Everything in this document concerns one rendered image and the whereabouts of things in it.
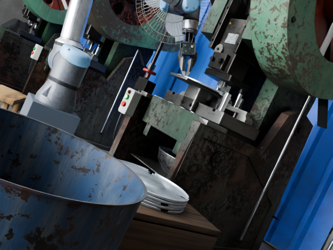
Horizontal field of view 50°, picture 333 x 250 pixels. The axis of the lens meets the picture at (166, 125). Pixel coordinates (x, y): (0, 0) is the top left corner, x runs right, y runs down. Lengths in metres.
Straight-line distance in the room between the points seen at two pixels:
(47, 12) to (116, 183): 3.90
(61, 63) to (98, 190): 0.67
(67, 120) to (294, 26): 0.90
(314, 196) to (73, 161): 2.08
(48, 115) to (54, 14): 3.33
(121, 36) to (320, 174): 1.83
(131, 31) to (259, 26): 1.70
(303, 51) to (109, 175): 0.97
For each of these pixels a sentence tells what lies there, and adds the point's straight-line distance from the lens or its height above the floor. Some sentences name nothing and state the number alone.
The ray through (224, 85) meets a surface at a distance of 1.85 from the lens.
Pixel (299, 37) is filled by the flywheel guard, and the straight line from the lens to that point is 1.46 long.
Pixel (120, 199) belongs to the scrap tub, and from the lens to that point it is 0.74.
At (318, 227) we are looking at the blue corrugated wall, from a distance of 2.68.
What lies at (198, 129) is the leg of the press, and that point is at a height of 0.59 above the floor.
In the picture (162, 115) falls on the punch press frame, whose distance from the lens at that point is 1.74.
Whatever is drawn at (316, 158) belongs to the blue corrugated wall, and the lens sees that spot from 2.75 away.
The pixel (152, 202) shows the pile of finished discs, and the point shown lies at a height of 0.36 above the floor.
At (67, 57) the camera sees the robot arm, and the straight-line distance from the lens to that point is 1.35.
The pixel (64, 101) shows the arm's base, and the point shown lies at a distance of 1.34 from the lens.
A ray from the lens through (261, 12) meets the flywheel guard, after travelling 1.45.
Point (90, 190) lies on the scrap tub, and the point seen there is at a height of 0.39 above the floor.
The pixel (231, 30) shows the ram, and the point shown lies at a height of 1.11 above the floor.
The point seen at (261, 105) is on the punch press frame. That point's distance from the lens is 1.91.
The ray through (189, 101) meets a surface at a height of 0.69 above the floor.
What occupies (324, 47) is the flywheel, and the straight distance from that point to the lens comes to 1.65.
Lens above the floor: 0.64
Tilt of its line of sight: 3 degrees down
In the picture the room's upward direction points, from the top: 25 degrees clockwise
